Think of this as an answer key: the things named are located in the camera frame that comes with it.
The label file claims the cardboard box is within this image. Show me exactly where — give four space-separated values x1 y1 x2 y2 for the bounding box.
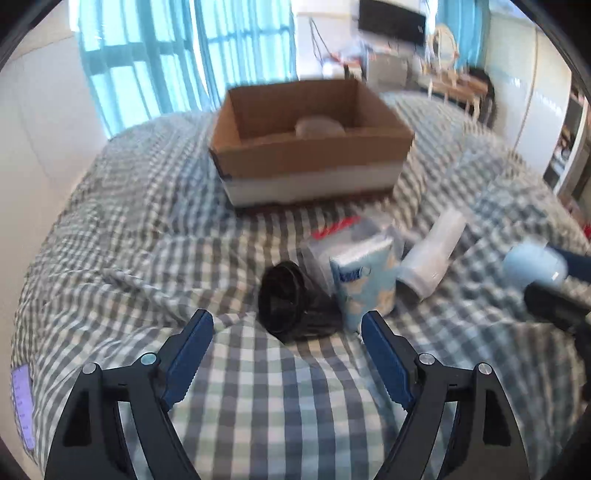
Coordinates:
209 79 415 208

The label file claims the checkered bed sheet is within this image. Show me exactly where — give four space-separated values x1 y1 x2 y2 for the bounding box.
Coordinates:
11 90 591 480

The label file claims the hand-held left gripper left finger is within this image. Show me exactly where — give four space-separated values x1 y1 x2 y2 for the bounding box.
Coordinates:
44 309 215 480

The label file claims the wooden side table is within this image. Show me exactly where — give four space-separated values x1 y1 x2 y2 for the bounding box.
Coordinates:
416 69 490 109

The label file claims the white plastic tube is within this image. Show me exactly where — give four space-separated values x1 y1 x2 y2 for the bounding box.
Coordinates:
397 208 467 302

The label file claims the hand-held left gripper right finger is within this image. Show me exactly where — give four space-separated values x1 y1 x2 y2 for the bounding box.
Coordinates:
360 310 532 480

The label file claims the black plastic cup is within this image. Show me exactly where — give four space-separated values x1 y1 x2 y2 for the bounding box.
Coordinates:
257 261 342 343

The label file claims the clear pack with red label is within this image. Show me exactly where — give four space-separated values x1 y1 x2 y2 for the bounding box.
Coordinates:
302 217 398 287

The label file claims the pale purple card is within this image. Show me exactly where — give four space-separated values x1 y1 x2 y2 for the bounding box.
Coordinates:
11 367 37 455

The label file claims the light blue round object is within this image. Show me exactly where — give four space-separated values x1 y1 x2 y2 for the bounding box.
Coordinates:
502 244 570 292

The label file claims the light blue tissue pack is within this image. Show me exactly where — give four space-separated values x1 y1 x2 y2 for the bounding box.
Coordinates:
329 234 399 334

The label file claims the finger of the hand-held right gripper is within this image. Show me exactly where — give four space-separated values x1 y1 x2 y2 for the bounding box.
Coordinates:
551 246 591 280
524 281 591 334

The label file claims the open storage shelf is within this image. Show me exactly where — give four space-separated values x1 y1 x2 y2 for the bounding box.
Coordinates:
545 83 591 204

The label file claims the grey white box appliance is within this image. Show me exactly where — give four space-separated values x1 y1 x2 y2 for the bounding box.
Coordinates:
367 53 409 86

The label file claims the blue curtain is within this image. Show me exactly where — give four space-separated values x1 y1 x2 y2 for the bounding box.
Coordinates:
76 0 298 139

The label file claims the white wardrobe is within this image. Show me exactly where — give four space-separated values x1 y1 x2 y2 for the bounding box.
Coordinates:
480 14 573 176

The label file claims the round grey object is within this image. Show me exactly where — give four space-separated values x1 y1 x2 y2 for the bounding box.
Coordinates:
295 115 345 138

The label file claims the black wall screen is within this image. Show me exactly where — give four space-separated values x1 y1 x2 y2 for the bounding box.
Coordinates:
358 0 426 46

